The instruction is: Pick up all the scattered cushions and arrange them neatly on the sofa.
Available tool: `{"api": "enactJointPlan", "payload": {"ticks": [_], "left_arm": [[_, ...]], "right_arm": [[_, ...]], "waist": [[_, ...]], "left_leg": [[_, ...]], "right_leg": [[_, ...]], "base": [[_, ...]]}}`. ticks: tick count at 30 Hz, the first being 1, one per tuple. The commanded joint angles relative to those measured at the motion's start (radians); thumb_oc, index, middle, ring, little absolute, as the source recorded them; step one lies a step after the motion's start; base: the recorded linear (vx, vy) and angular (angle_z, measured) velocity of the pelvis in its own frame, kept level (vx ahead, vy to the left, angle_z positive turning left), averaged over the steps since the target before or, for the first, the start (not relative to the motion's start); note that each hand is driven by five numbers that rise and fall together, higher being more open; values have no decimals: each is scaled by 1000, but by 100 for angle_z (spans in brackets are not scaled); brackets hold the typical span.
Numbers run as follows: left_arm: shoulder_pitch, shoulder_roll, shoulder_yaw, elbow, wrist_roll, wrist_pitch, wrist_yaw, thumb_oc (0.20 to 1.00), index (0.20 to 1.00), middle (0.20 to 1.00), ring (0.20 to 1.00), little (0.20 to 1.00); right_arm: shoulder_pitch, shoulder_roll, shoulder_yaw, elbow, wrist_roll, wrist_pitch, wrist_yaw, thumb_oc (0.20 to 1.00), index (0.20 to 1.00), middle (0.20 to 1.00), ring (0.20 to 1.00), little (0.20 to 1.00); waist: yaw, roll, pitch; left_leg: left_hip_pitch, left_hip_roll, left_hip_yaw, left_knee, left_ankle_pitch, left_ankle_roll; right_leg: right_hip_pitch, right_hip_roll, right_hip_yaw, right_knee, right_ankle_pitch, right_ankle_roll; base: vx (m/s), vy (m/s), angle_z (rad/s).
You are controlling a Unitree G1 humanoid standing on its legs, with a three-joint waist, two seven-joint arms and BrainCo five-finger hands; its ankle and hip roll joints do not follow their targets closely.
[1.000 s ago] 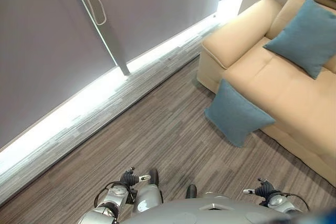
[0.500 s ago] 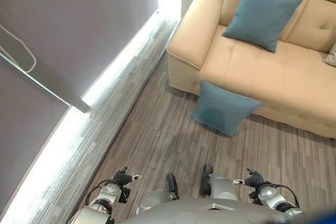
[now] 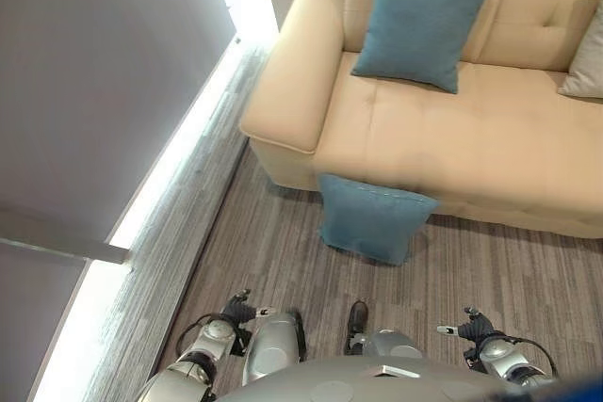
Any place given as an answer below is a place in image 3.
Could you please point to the blue square cushion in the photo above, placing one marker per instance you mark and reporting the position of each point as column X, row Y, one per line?
column 369, row 220
column 419, row 25

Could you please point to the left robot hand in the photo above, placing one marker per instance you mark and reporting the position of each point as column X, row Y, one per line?
column 239, row 311

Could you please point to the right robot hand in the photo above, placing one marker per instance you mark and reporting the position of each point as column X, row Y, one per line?
column 471, row 326

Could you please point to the silver robot torso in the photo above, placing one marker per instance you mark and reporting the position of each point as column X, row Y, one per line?
column 377, row 383

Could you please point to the grey window sill ledge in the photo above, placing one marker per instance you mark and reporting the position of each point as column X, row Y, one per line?
column 61, row 243

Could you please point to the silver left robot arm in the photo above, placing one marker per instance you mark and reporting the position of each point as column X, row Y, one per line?
column 195, row 359

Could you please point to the silver left robot leg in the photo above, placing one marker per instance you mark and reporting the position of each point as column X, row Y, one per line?
column 273, row 345

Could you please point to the beige leather sofa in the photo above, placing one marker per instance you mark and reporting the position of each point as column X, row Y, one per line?
column 476, row 138

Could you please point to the silver right robot leg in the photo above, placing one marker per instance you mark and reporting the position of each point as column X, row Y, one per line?
column 377, row 333

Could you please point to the light grey cushion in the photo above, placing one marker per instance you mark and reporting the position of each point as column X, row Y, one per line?
column 589, row 63

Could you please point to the silver robot leg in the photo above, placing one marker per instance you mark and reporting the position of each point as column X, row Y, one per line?
column 273, row 345
column 377, row 333

